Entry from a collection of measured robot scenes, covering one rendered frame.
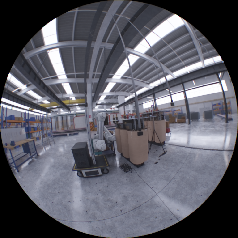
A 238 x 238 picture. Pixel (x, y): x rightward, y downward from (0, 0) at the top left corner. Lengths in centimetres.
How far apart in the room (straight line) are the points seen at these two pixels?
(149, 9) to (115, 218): 500
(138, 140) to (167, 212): 161
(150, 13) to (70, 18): 717
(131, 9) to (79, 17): 431
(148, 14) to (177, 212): 481
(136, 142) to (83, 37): 990
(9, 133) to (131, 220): 454
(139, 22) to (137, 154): 439
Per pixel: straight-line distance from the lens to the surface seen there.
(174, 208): 154
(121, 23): 906
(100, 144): 142
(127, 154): 223
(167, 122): 808
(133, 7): 893
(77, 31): 957
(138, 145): 173
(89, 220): 149
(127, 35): 379
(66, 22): 964
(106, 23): 719
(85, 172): 193
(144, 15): 362
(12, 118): 792
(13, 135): 447
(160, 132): 321
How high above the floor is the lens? 137
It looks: 1 degrees up
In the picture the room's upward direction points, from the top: 6 degrees counter-clockwise
